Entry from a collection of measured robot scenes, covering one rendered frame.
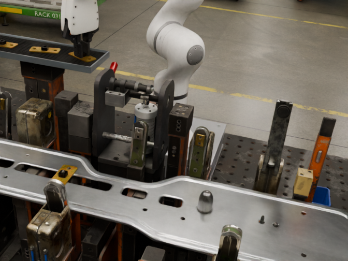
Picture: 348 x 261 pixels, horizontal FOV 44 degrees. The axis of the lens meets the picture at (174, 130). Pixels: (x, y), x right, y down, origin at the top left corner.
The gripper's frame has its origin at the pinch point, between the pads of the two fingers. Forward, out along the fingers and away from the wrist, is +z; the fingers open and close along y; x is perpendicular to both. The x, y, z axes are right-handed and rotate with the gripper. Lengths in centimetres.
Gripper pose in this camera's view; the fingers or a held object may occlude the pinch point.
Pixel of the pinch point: (82, 48)
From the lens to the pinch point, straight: 128.4
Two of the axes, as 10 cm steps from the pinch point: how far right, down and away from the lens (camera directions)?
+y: -6.3, 3.5, -6.9
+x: 7.7, 3.7, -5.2
